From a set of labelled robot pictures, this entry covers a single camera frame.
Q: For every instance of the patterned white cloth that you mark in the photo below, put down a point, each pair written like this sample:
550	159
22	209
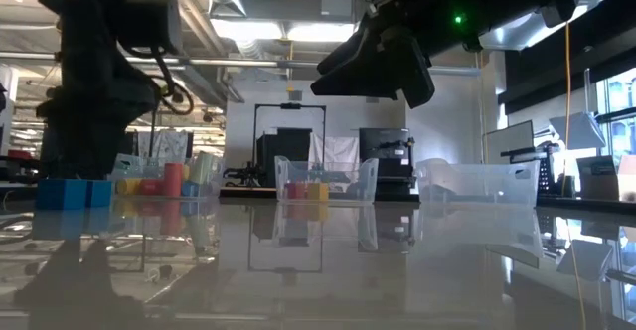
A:
169	143

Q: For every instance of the black perforated stand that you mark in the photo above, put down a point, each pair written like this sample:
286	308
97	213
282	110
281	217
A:
546	171

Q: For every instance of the black equipment cabinet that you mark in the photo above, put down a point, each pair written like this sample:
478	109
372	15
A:
382	143

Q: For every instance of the black hanging camera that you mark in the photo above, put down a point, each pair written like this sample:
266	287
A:
207	117

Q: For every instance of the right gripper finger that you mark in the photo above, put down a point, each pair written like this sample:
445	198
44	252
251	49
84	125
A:
363	71
415	76

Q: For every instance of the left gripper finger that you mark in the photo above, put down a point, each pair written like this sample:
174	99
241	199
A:
92	153
59	151

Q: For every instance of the black distant robot arm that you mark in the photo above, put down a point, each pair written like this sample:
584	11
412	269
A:
243	176

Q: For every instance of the white angled panel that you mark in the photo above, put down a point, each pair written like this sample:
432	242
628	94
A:
579	131

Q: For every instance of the brown cardboard box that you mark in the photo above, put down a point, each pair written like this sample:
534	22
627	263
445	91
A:
596	181

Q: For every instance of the large metal air duct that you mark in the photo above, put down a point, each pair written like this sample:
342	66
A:
517	32

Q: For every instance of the yellow wooden cylinder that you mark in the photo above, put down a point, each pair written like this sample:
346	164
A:
128	187

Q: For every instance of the red wooden cube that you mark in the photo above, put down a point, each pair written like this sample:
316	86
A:
295	191

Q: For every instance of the yellow wooden cube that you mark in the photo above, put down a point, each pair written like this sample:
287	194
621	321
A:
318	191

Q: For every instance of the grey ceiling box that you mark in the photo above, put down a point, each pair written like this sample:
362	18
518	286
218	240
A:
337	2

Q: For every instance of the plain white cloth sheet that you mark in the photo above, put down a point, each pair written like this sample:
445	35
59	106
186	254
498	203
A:
343	151

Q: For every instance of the white board screen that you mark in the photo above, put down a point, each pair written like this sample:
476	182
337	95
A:
507	143

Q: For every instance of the long silver ceiling pipe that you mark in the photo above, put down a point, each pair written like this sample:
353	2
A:
238	62

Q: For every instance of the bright ceiling light panel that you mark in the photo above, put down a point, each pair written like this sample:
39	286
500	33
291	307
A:
248	29

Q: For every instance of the black frame rig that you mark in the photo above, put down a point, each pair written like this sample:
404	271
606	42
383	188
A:
290	106

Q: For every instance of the clear plastic bin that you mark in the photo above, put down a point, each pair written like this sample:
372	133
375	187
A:
367	181
477	186
124	163

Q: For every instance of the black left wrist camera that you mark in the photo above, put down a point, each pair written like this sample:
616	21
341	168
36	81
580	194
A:
149	22

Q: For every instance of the pale green wooden block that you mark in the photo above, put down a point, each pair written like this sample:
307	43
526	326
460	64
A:
201	168

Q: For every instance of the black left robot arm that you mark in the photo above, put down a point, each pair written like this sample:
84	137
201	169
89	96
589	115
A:
84	12

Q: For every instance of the tall red wooden block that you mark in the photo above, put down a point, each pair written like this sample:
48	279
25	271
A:
174	178

